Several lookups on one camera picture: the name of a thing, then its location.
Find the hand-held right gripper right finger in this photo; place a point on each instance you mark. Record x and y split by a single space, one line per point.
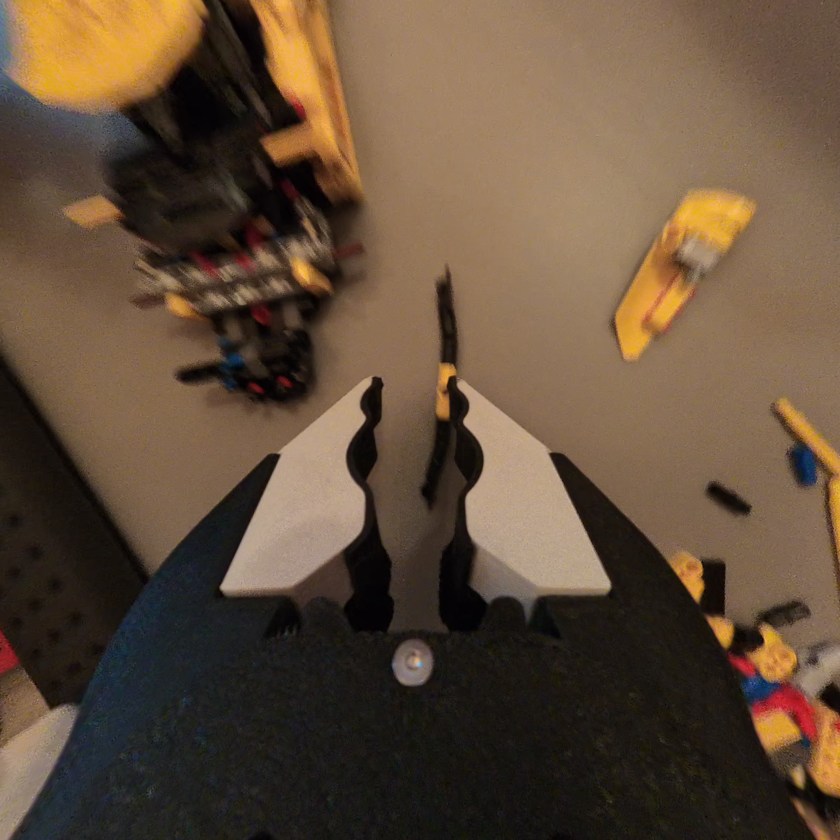
525 518

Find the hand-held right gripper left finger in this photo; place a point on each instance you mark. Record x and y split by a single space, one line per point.
302 518

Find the black yellow brick assembly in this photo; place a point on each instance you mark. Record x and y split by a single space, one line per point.
448 328

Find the yellow toy brick car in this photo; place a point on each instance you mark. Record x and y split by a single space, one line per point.
197 197

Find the grey desk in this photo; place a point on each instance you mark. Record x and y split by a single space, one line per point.
525 131

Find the small black pin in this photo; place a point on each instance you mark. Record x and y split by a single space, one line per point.
728 499

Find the yellow panel with red pins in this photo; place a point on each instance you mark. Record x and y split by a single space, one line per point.
649 308

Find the black perforated board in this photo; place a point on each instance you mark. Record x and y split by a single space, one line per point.
52 558

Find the small blue pin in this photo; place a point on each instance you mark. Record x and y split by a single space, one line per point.
802 464

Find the pile of loose brick pieces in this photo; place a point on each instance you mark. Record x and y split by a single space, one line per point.
774 656

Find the long yellow beam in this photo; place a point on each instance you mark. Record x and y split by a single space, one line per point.
804 430
835 518

